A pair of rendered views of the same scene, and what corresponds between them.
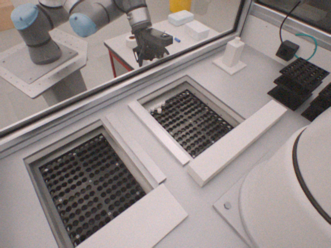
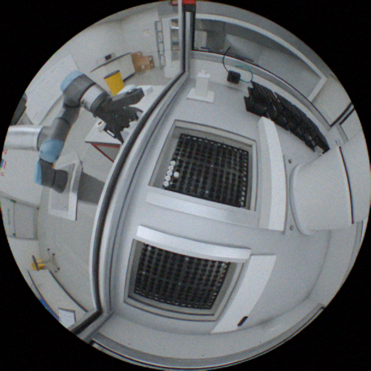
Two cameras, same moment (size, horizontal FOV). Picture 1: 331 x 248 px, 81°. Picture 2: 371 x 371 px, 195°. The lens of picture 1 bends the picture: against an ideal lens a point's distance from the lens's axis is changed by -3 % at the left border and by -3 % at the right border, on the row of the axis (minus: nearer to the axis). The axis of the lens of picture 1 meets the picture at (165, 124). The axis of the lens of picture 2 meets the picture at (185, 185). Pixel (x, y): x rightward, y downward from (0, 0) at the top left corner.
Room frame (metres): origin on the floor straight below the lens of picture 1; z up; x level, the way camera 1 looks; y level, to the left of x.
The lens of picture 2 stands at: (0.31, 0.06, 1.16)
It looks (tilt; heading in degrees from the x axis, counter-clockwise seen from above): 75 degrees down; 324
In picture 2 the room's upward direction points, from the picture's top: 1 degrees clockwise
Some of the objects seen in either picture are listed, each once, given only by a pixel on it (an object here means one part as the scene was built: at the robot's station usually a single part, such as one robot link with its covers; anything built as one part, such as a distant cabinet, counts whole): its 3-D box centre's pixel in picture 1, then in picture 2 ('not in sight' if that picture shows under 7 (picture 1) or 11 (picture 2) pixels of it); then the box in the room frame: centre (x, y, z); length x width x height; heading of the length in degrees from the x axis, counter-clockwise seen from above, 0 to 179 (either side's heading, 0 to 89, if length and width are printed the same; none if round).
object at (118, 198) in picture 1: (93, 186); (179, 277); (0.17, 0.17, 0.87); 0.22 x 0.18 x 0.06; 41
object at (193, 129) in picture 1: (188, 127); (209, 170); (0.37, -0.07, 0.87); 0.22 x 0.18 x 0.06; 41
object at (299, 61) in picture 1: (297, 83); (259, 99); (0.46, -0.38, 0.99); 0.12 x 0.09 x 0.09; 131
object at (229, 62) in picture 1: (233, 52); (202, 84); (0.60, -0.21, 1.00); 0.09 x 0.08 x 0.10; 41
